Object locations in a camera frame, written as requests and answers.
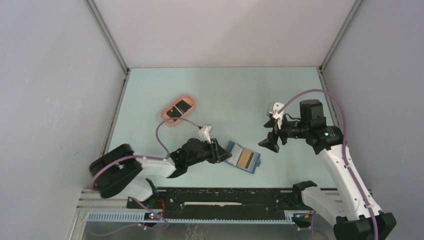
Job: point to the blue card holder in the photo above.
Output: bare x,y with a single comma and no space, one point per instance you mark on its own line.
236,150

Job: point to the pink oval tray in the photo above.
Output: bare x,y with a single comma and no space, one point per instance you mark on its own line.
173,122

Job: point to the aluminium frame rail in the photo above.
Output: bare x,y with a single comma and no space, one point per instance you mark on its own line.
125,210

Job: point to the black credit card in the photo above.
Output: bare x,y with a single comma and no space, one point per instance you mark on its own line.
178,109

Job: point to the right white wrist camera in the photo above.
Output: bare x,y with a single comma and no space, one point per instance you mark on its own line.
275,110

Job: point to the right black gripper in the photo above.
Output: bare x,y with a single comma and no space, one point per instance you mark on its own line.
270,142

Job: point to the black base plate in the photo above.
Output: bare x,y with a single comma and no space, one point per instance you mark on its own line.
226,204

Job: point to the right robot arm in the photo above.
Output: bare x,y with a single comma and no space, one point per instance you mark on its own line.
357,216

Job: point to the gold credit card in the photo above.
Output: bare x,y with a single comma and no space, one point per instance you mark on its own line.
245,158

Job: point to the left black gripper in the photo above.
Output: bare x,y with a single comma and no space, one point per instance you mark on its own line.
217,153

